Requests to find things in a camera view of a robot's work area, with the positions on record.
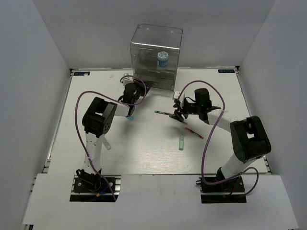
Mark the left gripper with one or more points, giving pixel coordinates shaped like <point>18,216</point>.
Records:
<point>140,85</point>

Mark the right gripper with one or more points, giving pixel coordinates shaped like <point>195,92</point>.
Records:
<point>178,117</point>

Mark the green pen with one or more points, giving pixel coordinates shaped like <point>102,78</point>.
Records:
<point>163,113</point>

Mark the blue white round tape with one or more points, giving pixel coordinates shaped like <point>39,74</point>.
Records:
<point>162,59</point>

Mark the red pen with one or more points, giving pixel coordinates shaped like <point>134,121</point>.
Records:
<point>193,132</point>

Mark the clear plastic drawer organizer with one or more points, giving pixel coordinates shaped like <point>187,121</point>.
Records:
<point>148,39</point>

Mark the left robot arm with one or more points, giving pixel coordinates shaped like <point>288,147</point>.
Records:
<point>98,118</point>

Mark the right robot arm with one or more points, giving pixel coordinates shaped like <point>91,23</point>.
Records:
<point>249,139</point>

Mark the green highlighter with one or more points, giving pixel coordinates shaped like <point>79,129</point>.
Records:
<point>181,141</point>

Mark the blue highlighter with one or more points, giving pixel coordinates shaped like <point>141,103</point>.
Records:
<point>130,118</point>

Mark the left blue corner label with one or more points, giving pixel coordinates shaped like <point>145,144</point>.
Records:
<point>83,73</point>

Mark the orange highlighter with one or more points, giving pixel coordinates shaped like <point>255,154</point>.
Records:
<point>107,144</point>

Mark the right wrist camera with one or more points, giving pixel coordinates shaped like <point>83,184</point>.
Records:
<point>178,98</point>

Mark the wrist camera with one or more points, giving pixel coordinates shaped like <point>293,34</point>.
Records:
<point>126,79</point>
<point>178,98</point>

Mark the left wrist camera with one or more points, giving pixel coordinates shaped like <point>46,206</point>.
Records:
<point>126,79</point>

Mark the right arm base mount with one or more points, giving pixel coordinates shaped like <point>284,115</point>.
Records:
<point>231,192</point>

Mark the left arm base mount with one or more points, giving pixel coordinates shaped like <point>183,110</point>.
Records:
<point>84,192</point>

